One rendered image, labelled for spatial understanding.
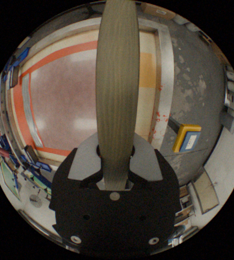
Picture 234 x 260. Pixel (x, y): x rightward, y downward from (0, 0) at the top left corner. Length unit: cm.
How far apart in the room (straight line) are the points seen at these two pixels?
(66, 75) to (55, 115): 14
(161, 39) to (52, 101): 37
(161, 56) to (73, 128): 33
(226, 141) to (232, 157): 62
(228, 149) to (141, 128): 324
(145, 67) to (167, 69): 6
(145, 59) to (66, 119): 29
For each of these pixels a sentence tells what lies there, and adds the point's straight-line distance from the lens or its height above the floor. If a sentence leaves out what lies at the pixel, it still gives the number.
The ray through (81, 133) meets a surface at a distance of 31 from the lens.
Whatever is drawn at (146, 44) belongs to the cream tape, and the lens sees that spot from 29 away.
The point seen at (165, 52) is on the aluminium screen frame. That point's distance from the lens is 26.
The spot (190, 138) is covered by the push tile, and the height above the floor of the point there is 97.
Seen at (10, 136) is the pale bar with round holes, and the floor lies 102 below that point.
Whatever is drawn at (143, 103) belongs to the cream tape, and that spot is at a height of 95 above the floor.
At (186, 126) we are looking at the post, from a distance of 38.
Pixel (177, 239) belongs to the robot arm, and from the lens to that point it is 91.
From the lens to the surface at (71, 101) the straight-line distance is 29.
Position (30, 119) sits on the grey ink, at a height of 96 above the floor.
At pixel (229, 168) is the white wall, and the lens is 344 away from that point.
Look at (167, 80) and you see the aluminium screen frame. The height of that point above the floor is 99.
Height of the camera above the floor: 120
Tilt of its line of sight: 62 degrees down
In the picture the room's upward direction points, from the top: 180 degrees clockwise
